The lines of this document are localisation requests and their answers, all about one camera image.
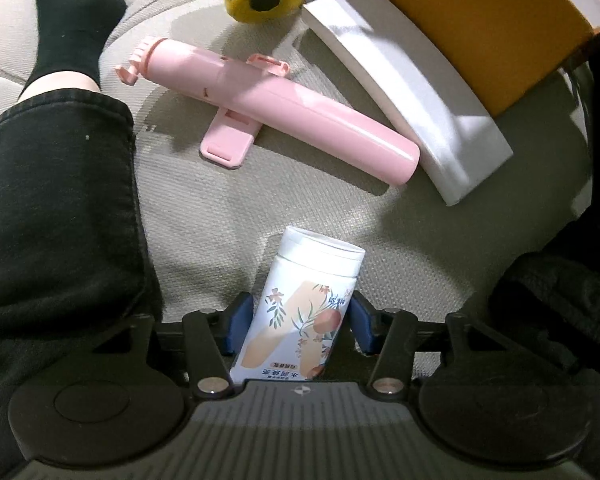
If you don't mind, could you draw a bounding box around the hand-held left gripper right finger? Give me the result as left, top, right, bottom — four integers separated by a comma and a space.
349, 290, 526, 396

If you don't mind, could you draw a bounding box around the person's leg, black sock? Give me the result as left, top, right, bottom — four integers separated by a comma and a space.
0, 87, 164, 463

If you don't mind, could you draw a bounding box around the beige sofa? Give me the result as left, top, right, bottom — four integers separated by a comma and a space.
0, 0, 600, 397

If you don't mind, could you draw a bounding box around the black sock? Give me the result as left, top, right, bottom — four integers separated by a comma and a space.
24, 0, 129, 92

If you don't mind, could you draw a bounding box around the dark cloth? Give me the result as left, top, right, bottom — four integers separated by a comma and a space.
495, 25, 600, 377

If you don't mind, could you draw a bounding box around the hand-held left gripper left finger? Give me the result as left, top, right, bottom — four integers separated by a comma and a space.
82, 291, 255, 400

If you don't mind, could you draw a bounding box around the pink selfie stick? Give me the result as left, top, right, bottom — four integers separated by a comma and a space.
114, 37, 422, 187

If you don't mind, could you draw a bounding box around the white floral bottle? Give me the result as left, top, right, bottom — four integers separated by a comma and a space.
230, 226, 366, 387

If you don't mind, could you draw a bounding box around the orange storage box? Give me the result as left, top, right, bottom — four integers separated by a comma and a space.
325, 0, 600, 117

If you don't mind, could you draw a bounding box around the person's bare leg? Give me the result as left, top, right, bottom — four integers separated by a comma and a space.
17, 71, 104, 104

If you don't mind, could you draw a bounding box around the white curved panel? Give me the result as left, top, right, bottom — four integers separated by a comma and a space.
302, 0, 515, 207

